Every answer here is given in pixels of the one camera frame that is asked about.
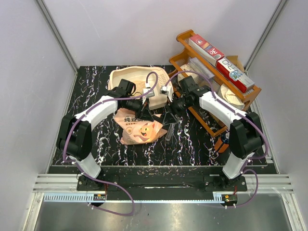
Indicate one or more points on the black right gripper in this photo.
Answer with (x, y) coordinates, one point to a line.
(169, 119)

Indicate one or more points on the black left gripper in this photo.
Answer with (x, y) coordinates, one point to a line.
(145, 113)

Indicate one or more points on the clear plastic scoop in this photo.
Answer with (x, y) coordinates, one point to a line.
(170, 132)

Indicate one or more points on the pink cat litter bag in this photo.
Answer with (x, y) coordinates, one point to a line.
(136, 131)

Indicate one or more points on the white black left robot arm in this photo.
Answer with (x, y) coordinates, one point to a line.
(75, 135)

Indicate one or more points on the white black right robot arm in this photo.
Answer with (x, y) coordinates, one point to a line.
(245, 130)

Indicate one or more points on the tan cat litter pellets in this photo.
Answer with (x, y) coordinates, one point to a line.
(140, 85)

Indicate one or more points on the beige plastic litter box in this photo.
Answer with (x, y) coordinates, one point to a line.
(134, 73)

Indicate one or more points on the red white toothpaste box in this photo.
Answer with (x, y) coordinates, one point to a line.
(205, 49)

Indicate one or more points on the red white long box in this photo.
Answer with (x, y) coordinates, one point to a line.
(238, 78)

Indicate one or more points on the orange blue bottle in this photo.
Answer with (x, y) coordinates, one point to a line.
(222, 144)

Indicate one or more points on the clear plastic packet stack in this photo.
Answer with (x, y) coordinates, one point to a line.
(199, 67)

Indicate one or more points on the beige cloth bag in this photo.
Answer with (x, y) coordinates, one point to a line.
(226, 94)

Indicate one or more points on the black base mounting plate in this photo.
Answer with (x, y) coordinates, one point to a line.
(173, 183)

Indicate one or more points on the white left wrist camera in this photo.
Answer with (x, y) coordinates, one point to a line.
(148, 92)

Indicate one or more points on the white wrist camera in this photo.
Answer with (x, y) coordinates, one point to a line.
(148, 92)
(168, 91)

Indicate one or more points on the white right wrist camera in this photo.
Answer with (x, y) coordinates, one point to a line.
(168, 91)

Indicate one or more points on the white cable duct rail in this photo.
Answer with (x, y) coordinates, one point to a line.
(125, 197)

